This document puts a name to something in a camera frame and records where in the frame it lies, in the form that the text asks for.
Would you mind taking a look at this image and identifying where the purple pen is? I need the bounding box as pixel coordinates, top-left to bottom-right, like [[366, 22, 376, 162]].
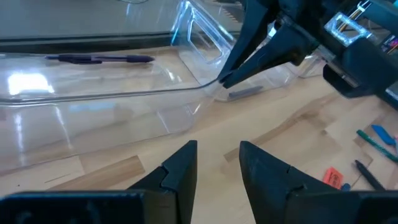
[[44, 54, 156, 65]]

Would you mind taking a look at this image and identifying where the black pen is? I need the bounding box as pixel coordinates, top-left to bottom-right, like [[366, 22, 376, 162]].
[[354, 159, 387, 192]]

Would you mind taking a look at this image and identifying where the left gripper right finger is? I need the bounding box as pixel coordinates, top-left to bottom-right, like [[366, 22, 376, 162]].
[[238, 140, 340, 224]]

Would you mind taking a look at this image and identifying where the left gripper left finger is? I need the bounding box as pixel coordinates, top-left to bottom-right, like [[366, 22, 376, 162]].
[[127, 139, 199, 224]]

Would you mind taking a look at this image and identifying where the orange eraser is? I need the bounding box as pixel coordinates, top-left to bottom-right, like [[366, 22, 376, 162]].
[[322, 166, 345, 190]]

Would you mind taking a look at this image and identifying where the blue eraser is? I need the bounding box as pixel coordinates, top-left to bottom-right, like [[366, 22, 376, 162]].
[[371, 124, 397, 146]]

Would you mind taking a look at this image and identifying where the green crayon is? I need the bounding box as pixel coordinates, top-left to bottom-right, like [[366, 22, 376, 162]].
[[356, 129, 398, 163]]

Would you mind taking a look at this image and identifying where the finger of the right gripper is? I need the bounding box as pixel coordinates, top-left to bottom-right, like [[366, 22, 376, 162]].
[[216, 0, 270, 82], [221, 24, 318, 90]]

